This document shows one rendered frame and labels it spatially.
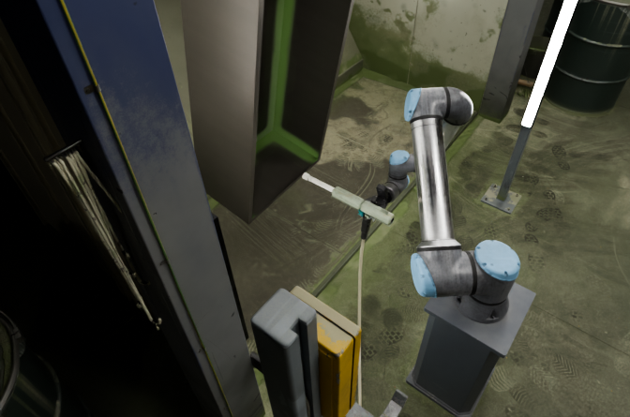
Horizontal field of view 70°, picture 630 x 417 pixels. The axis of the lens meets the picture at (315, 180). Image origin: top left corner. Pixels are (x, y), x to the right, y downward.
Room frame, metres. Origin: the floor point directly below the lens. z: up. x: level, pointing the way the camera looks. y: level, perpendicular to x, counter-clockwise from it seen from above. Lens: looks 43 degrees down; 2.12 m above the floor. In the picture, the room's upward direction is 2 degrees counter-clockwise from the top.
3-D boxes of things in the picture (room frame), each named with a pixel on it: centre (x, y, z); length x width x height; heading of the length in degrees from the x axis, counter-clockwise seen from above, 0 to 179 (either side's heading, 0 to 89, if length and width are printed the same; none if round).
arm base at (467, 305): (0.90, -0.60, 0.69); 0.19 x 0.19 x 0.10
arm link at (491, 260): (0.90, -0.59, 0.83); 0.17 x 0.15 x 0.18; 91
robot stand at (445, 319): (0.90, -0.60, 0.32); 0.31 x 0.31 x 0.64; 50
